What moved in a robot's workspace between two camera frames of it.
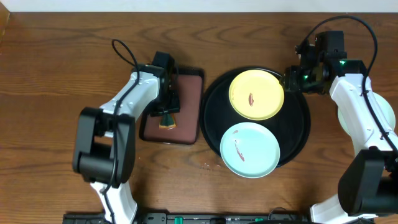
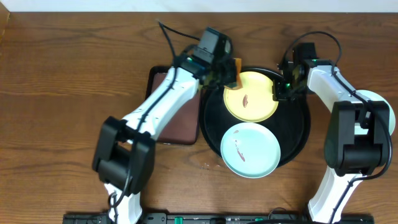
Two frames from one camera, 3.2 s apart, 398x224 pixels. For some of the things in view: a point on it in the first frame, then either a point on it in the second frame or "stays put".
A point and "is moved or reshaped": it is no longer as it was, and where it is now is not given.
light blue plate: x=250 y=149 stays put
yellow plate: x=256 y=94 is moved or reshaped
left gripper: x=166 y=111 to x=224 y=74
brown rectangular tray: x=190 y=89 stays put
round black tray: x=290 y=126 stays put
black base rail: x=166 y=218 stays put
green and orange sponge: x=167 y=121 is moved or reshaped
